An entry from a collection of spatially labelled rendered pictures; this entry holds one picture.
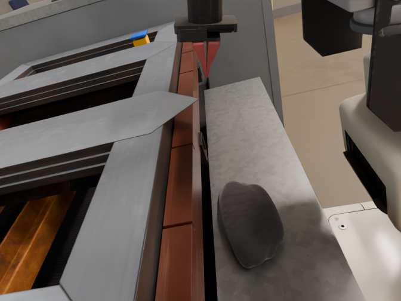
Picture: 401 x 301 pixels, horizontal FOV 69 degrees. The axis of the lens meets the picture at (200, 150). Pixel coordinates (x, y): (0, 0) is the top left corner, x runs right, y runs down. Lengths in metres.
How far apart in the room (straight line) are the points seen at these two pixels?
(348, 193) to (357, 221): 0.48
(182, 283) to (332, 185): 1.30
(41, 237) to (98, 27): 0.97
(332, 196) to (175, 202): 1.17
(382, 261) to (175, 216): 0.72
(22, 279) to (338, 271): 0.54
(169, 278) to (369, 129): 0.39
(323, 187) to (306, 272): 1.09
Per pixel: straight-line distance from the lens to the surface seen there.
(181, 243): 0.37
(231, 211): 0.55
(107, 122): 0.62
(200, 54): 0.52
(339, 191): 1.55
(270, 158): 0.68
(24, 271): 0.67
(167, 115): 0.55
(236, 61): 1.42
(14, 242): 0.76
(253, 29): 1.39
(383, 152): 0.51
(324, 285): 0.49
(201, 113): 1.20
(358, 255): 1.01
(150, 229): 0.37
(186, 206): 0.41
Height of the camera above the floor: 1.11
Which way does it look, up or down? 35 degrees down
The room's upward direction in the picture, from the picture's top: 18 degrees counter-clockwise
